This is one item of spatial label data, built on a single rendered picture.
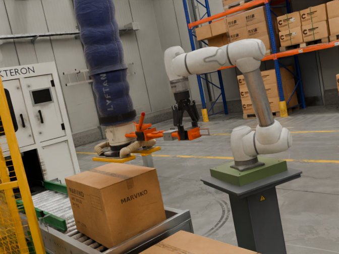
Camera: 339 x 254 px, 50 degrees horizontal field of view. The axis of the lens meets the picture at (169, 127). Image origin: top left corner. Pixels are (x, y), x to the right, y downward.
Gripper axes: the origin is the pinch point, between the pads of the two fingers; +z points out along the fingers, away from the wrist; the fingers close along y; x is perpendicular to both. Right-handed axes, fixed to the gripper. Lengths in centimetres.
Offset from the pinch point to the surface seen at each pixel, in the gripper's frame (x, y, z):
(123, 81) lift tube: -50, -2, -31
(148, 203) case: -57, -5, 47
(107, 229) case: -61, 24, 52
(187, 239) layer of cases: -31, -10, 67
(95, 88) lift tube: -59, 12, -30
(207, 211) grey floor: -153, -140, 122
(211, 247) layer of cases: -11, -10, 67
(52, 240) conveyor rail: -125, 37, 68
